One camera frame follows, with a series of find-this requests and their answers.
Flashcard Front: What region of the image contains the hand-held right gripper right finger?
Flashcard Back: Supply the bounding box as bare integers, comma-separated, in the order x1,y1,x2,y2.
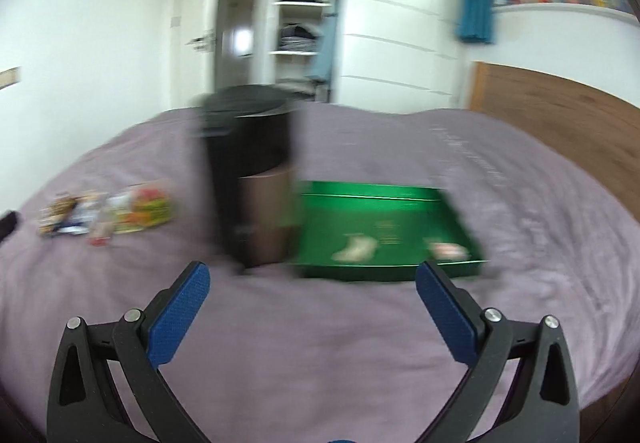
415,260,581,443

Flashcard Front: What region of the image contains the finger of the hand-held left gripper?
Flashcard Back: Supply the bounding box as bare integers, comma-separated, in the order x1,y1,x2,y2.
0,212,20,244

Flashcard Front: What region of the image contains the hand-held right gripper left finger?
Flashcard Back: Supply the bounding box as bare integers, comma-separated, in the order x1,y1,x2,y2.
46,261,211,443

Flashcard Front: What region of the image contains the blue orange snack packet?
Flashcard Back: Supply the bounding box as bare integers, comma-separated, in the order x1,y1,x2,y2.
39,194,77,238

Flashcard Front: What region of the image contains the white blue nut packet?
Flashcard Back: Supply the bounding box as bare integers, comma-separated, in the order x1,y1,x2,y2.
72,192,108,235

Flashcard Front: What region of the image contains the green tray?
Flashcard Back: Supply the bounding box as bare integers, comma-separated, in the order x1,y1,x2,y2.
292,180,488,283

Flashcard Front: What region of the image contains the red white small snack packet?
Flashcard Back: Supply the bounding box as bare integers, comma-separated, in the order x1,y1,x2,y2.
429,242,469,260

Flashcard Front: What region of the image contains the purple bed sheet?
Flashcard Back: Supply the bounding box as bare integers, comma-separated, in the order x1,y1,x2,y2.
0,103,640,443

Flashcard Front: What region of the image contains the pale small snack packet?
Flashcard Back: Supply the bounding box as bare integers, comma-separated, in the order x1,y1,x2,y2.
332,233,379,262

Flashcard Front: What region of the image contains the green yellow red snack packet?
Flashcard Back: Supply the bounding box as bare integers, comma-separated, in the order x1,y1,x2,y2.
115,179,177,235

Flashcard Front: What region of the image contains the brown and black stool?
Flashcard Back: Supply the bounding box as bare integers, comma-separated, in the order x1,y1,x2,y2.
192,85,302,275

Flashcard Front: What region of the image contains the wooden headboard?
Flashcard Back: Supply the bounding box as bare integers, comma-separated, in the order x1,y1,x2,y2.
470,61,640,186

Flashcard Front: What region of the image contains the blue hanging garment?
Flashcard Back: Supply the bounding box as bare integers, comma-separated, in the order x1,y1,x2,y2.
311,13,342,84

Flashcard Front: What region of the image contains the stack of folded dark clothes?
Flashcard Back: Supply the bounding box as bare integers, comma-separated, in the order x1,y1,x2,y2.
280,23,321,52

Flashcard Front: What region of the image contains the white wardrobe shelf unit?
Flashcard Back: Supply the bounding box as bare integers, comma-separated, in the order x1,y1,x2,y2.
269,0,347,104

